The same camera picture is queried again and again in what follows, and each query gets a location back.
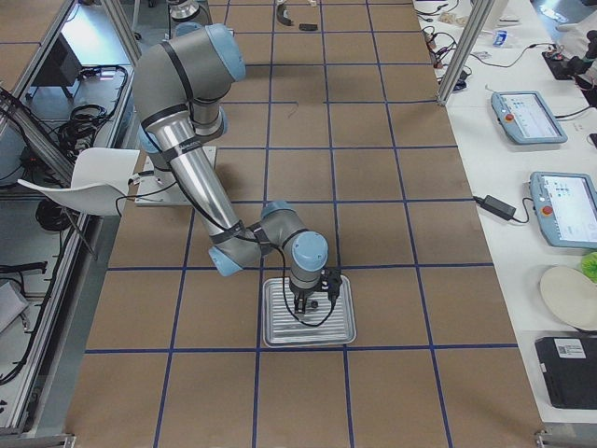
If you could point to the black brake pad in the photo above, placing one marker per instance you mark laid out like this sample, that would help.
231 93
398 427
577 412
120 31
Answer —
308 27

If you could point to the curved brake shoe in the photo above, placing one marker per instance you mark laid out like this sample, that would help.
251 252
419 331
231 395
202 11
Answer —
282 15

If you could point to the aluminium frame post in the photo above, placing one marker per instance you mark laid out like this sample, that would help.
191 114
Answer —
477 17

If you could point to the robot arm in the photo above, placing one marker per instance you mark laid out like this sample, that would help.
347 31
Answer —
177 87

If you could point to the blue teach pendant near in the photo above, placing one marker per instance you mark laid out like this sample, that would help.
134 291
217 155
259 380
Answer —
565 206

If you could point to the white plastic chair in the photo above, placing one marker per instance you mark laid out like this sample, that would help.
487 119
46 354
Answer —
100 176

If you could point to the blue teach pendant far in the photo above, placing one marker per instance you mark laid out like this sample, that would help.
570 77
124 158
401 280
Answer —
526 118

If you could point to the black laptop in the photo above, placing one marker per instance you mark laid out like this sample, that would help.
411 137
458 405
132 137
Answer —
568 366

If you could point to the black power adapter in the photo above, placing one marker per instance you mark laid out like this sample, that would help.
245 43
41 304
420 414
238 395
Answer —
496 207

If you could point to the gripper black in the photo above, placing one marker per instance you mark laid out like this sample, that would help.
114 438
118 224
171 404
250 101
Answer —
300 294

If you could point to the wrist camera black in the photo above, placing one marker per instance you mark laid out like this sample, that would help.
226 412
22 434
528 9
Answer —
331 282

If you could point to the cream round plate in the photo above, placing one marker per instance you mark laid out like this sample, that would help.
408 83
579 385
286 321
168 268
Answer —
570 296

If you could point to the ribbed metal tray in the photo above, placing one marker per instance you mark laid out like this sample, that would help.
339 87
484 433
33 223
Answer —
282 327

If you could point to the blue teach pendant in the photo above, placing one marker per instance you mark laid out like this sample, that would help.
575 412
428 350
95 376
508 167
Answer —
526 118
565 206

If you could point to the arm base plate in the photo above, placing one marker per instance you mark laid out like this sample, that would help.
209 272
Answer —
159 188

